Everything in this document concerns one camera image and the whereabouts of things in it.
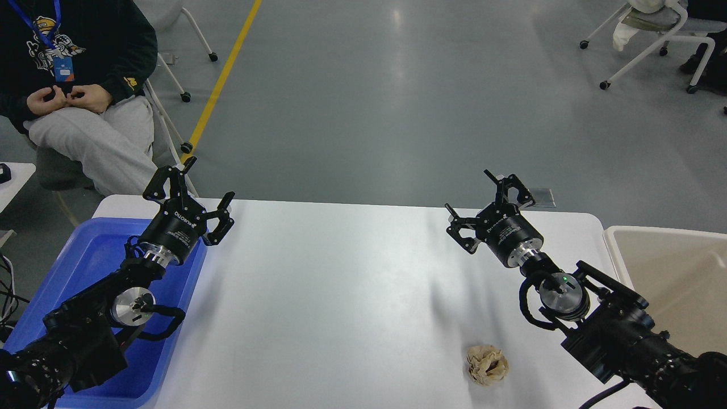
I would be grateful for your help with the beige plastic bin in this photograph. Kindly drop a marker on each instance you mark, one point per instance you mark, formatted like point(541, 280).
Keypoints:
point(682, 275)

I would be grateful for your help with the brown paper ball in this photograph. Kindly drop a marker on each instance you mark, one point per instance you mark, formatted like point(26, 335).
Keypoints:
point(486, 365)

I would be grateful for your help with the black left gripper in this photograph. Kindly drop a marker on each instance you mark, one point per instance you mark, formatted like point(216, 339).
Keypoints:
point(178, 225)

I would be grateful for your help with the seated person in black hoodie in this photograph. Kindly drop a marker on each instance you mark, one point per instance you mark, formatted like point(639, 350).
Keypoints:
point(72, 81)

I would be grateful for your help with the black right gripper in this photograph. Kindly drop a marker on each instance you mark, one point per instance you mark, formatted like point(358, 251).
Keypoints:
point(500, 225)

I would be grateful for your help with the white chair right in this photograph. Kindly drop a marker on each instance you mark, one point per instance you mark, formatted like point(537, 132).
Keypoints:
point(663, 23)

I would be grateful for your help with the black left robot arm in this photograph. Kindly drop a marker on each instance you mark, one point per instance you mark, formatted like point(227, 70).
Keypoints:
point(88, 334)

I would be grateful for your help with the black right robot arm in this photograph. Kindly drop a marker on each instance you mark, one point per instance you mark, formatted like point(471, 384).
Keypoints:
point(606, 326)

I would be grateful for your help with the white side table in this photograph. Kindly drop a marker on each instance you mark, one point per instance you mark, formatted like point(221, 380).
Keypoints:
point(14, 176)

